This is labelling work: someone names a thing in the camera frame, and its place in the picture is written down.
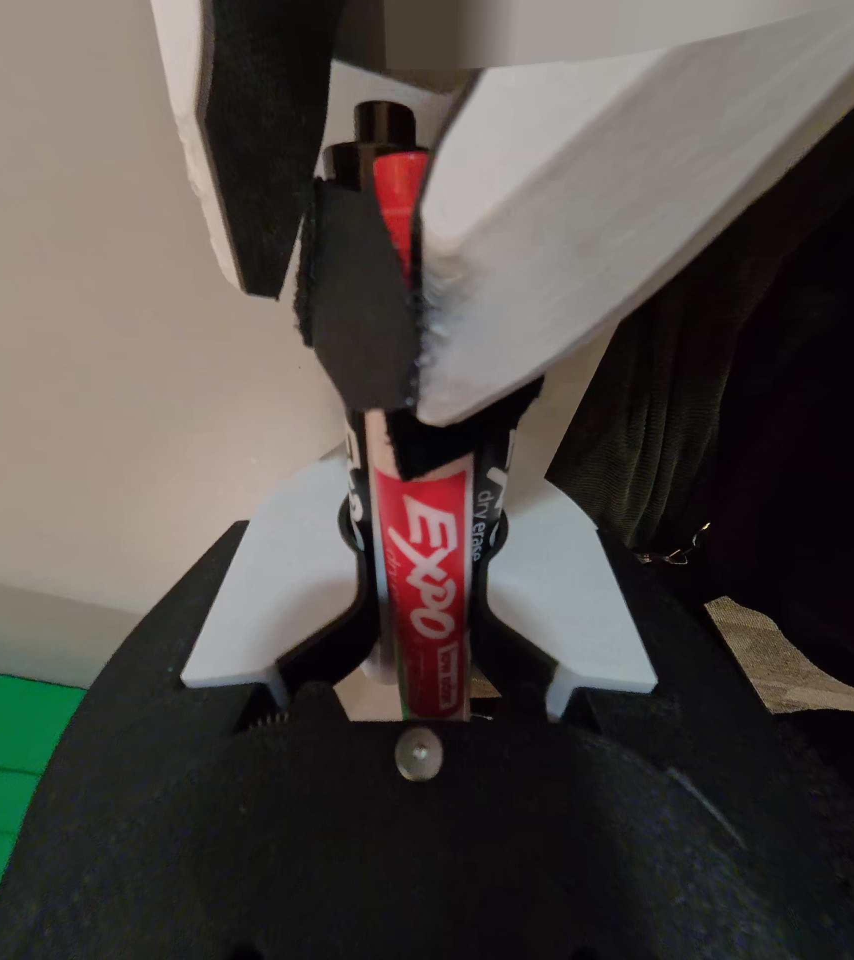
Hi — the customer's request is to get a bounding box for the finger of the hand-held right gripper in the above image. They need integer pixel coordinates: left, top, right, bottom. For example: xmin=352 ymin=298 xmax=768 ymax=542
xmin=329 ymin=0 xmax=854 ymax=429
xmin=149 ymin=0 xmax=332 ymax=301

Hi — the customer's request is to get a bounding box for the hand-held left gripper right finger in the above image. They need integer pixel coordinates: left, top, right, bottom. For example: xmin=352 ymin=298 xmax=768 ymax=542
xmin=472 ymin=487 xmax=658 ymax=723

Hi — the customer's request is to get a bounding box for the black dry erase marker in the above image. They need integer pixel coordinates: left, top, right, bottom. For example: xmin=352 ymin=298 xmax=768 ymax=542
xmin=324 ymin=101 xmax=419 ymax=690
xmin=468 ymin=393 xmax=541 ymax=601

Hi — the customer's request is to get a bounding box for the small metal clip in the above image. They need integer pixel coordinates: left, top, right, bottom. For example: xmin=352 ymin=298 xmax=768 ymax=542
xmin=640 ymin=519 xmax=715 ymax=565

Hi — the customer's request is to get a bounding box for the red dry erase marker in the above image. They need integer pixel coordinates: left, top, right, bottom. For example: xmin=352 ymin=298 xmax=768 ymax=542
xmin=361 ymin=150 xmax=479 ymax=723

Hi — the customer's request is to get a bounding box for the black hook-and-loop strap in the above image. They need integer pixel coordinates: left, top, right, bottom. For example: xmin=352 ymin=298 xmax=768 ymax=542
xmin=293 ymin=178 xmax=546 ymax=483

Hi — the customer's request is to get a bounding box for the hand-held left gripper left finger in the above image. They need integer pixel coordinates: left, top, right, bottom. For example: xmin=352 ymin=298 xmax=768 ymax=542
xmin=179 ymin=453 xmax=383 ymax=706

